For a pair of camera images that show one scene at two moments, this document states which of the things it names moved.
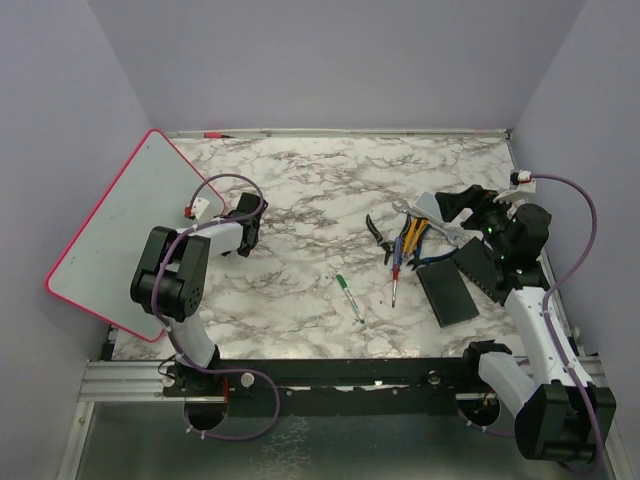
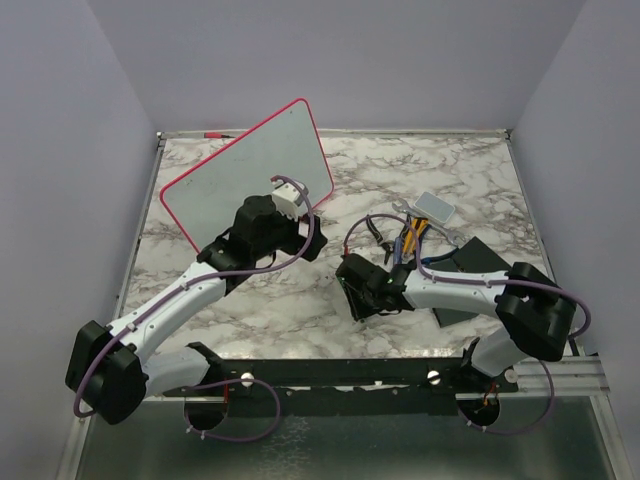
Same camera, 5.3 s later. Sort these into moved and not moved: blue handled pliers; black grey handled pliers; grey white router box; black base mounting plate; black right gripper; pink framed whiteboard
Moved: pink framed whiteboard; black right gripper
Not moved: blue handled pliers; black grey handled pliers; black base mounting plate; grey white router box
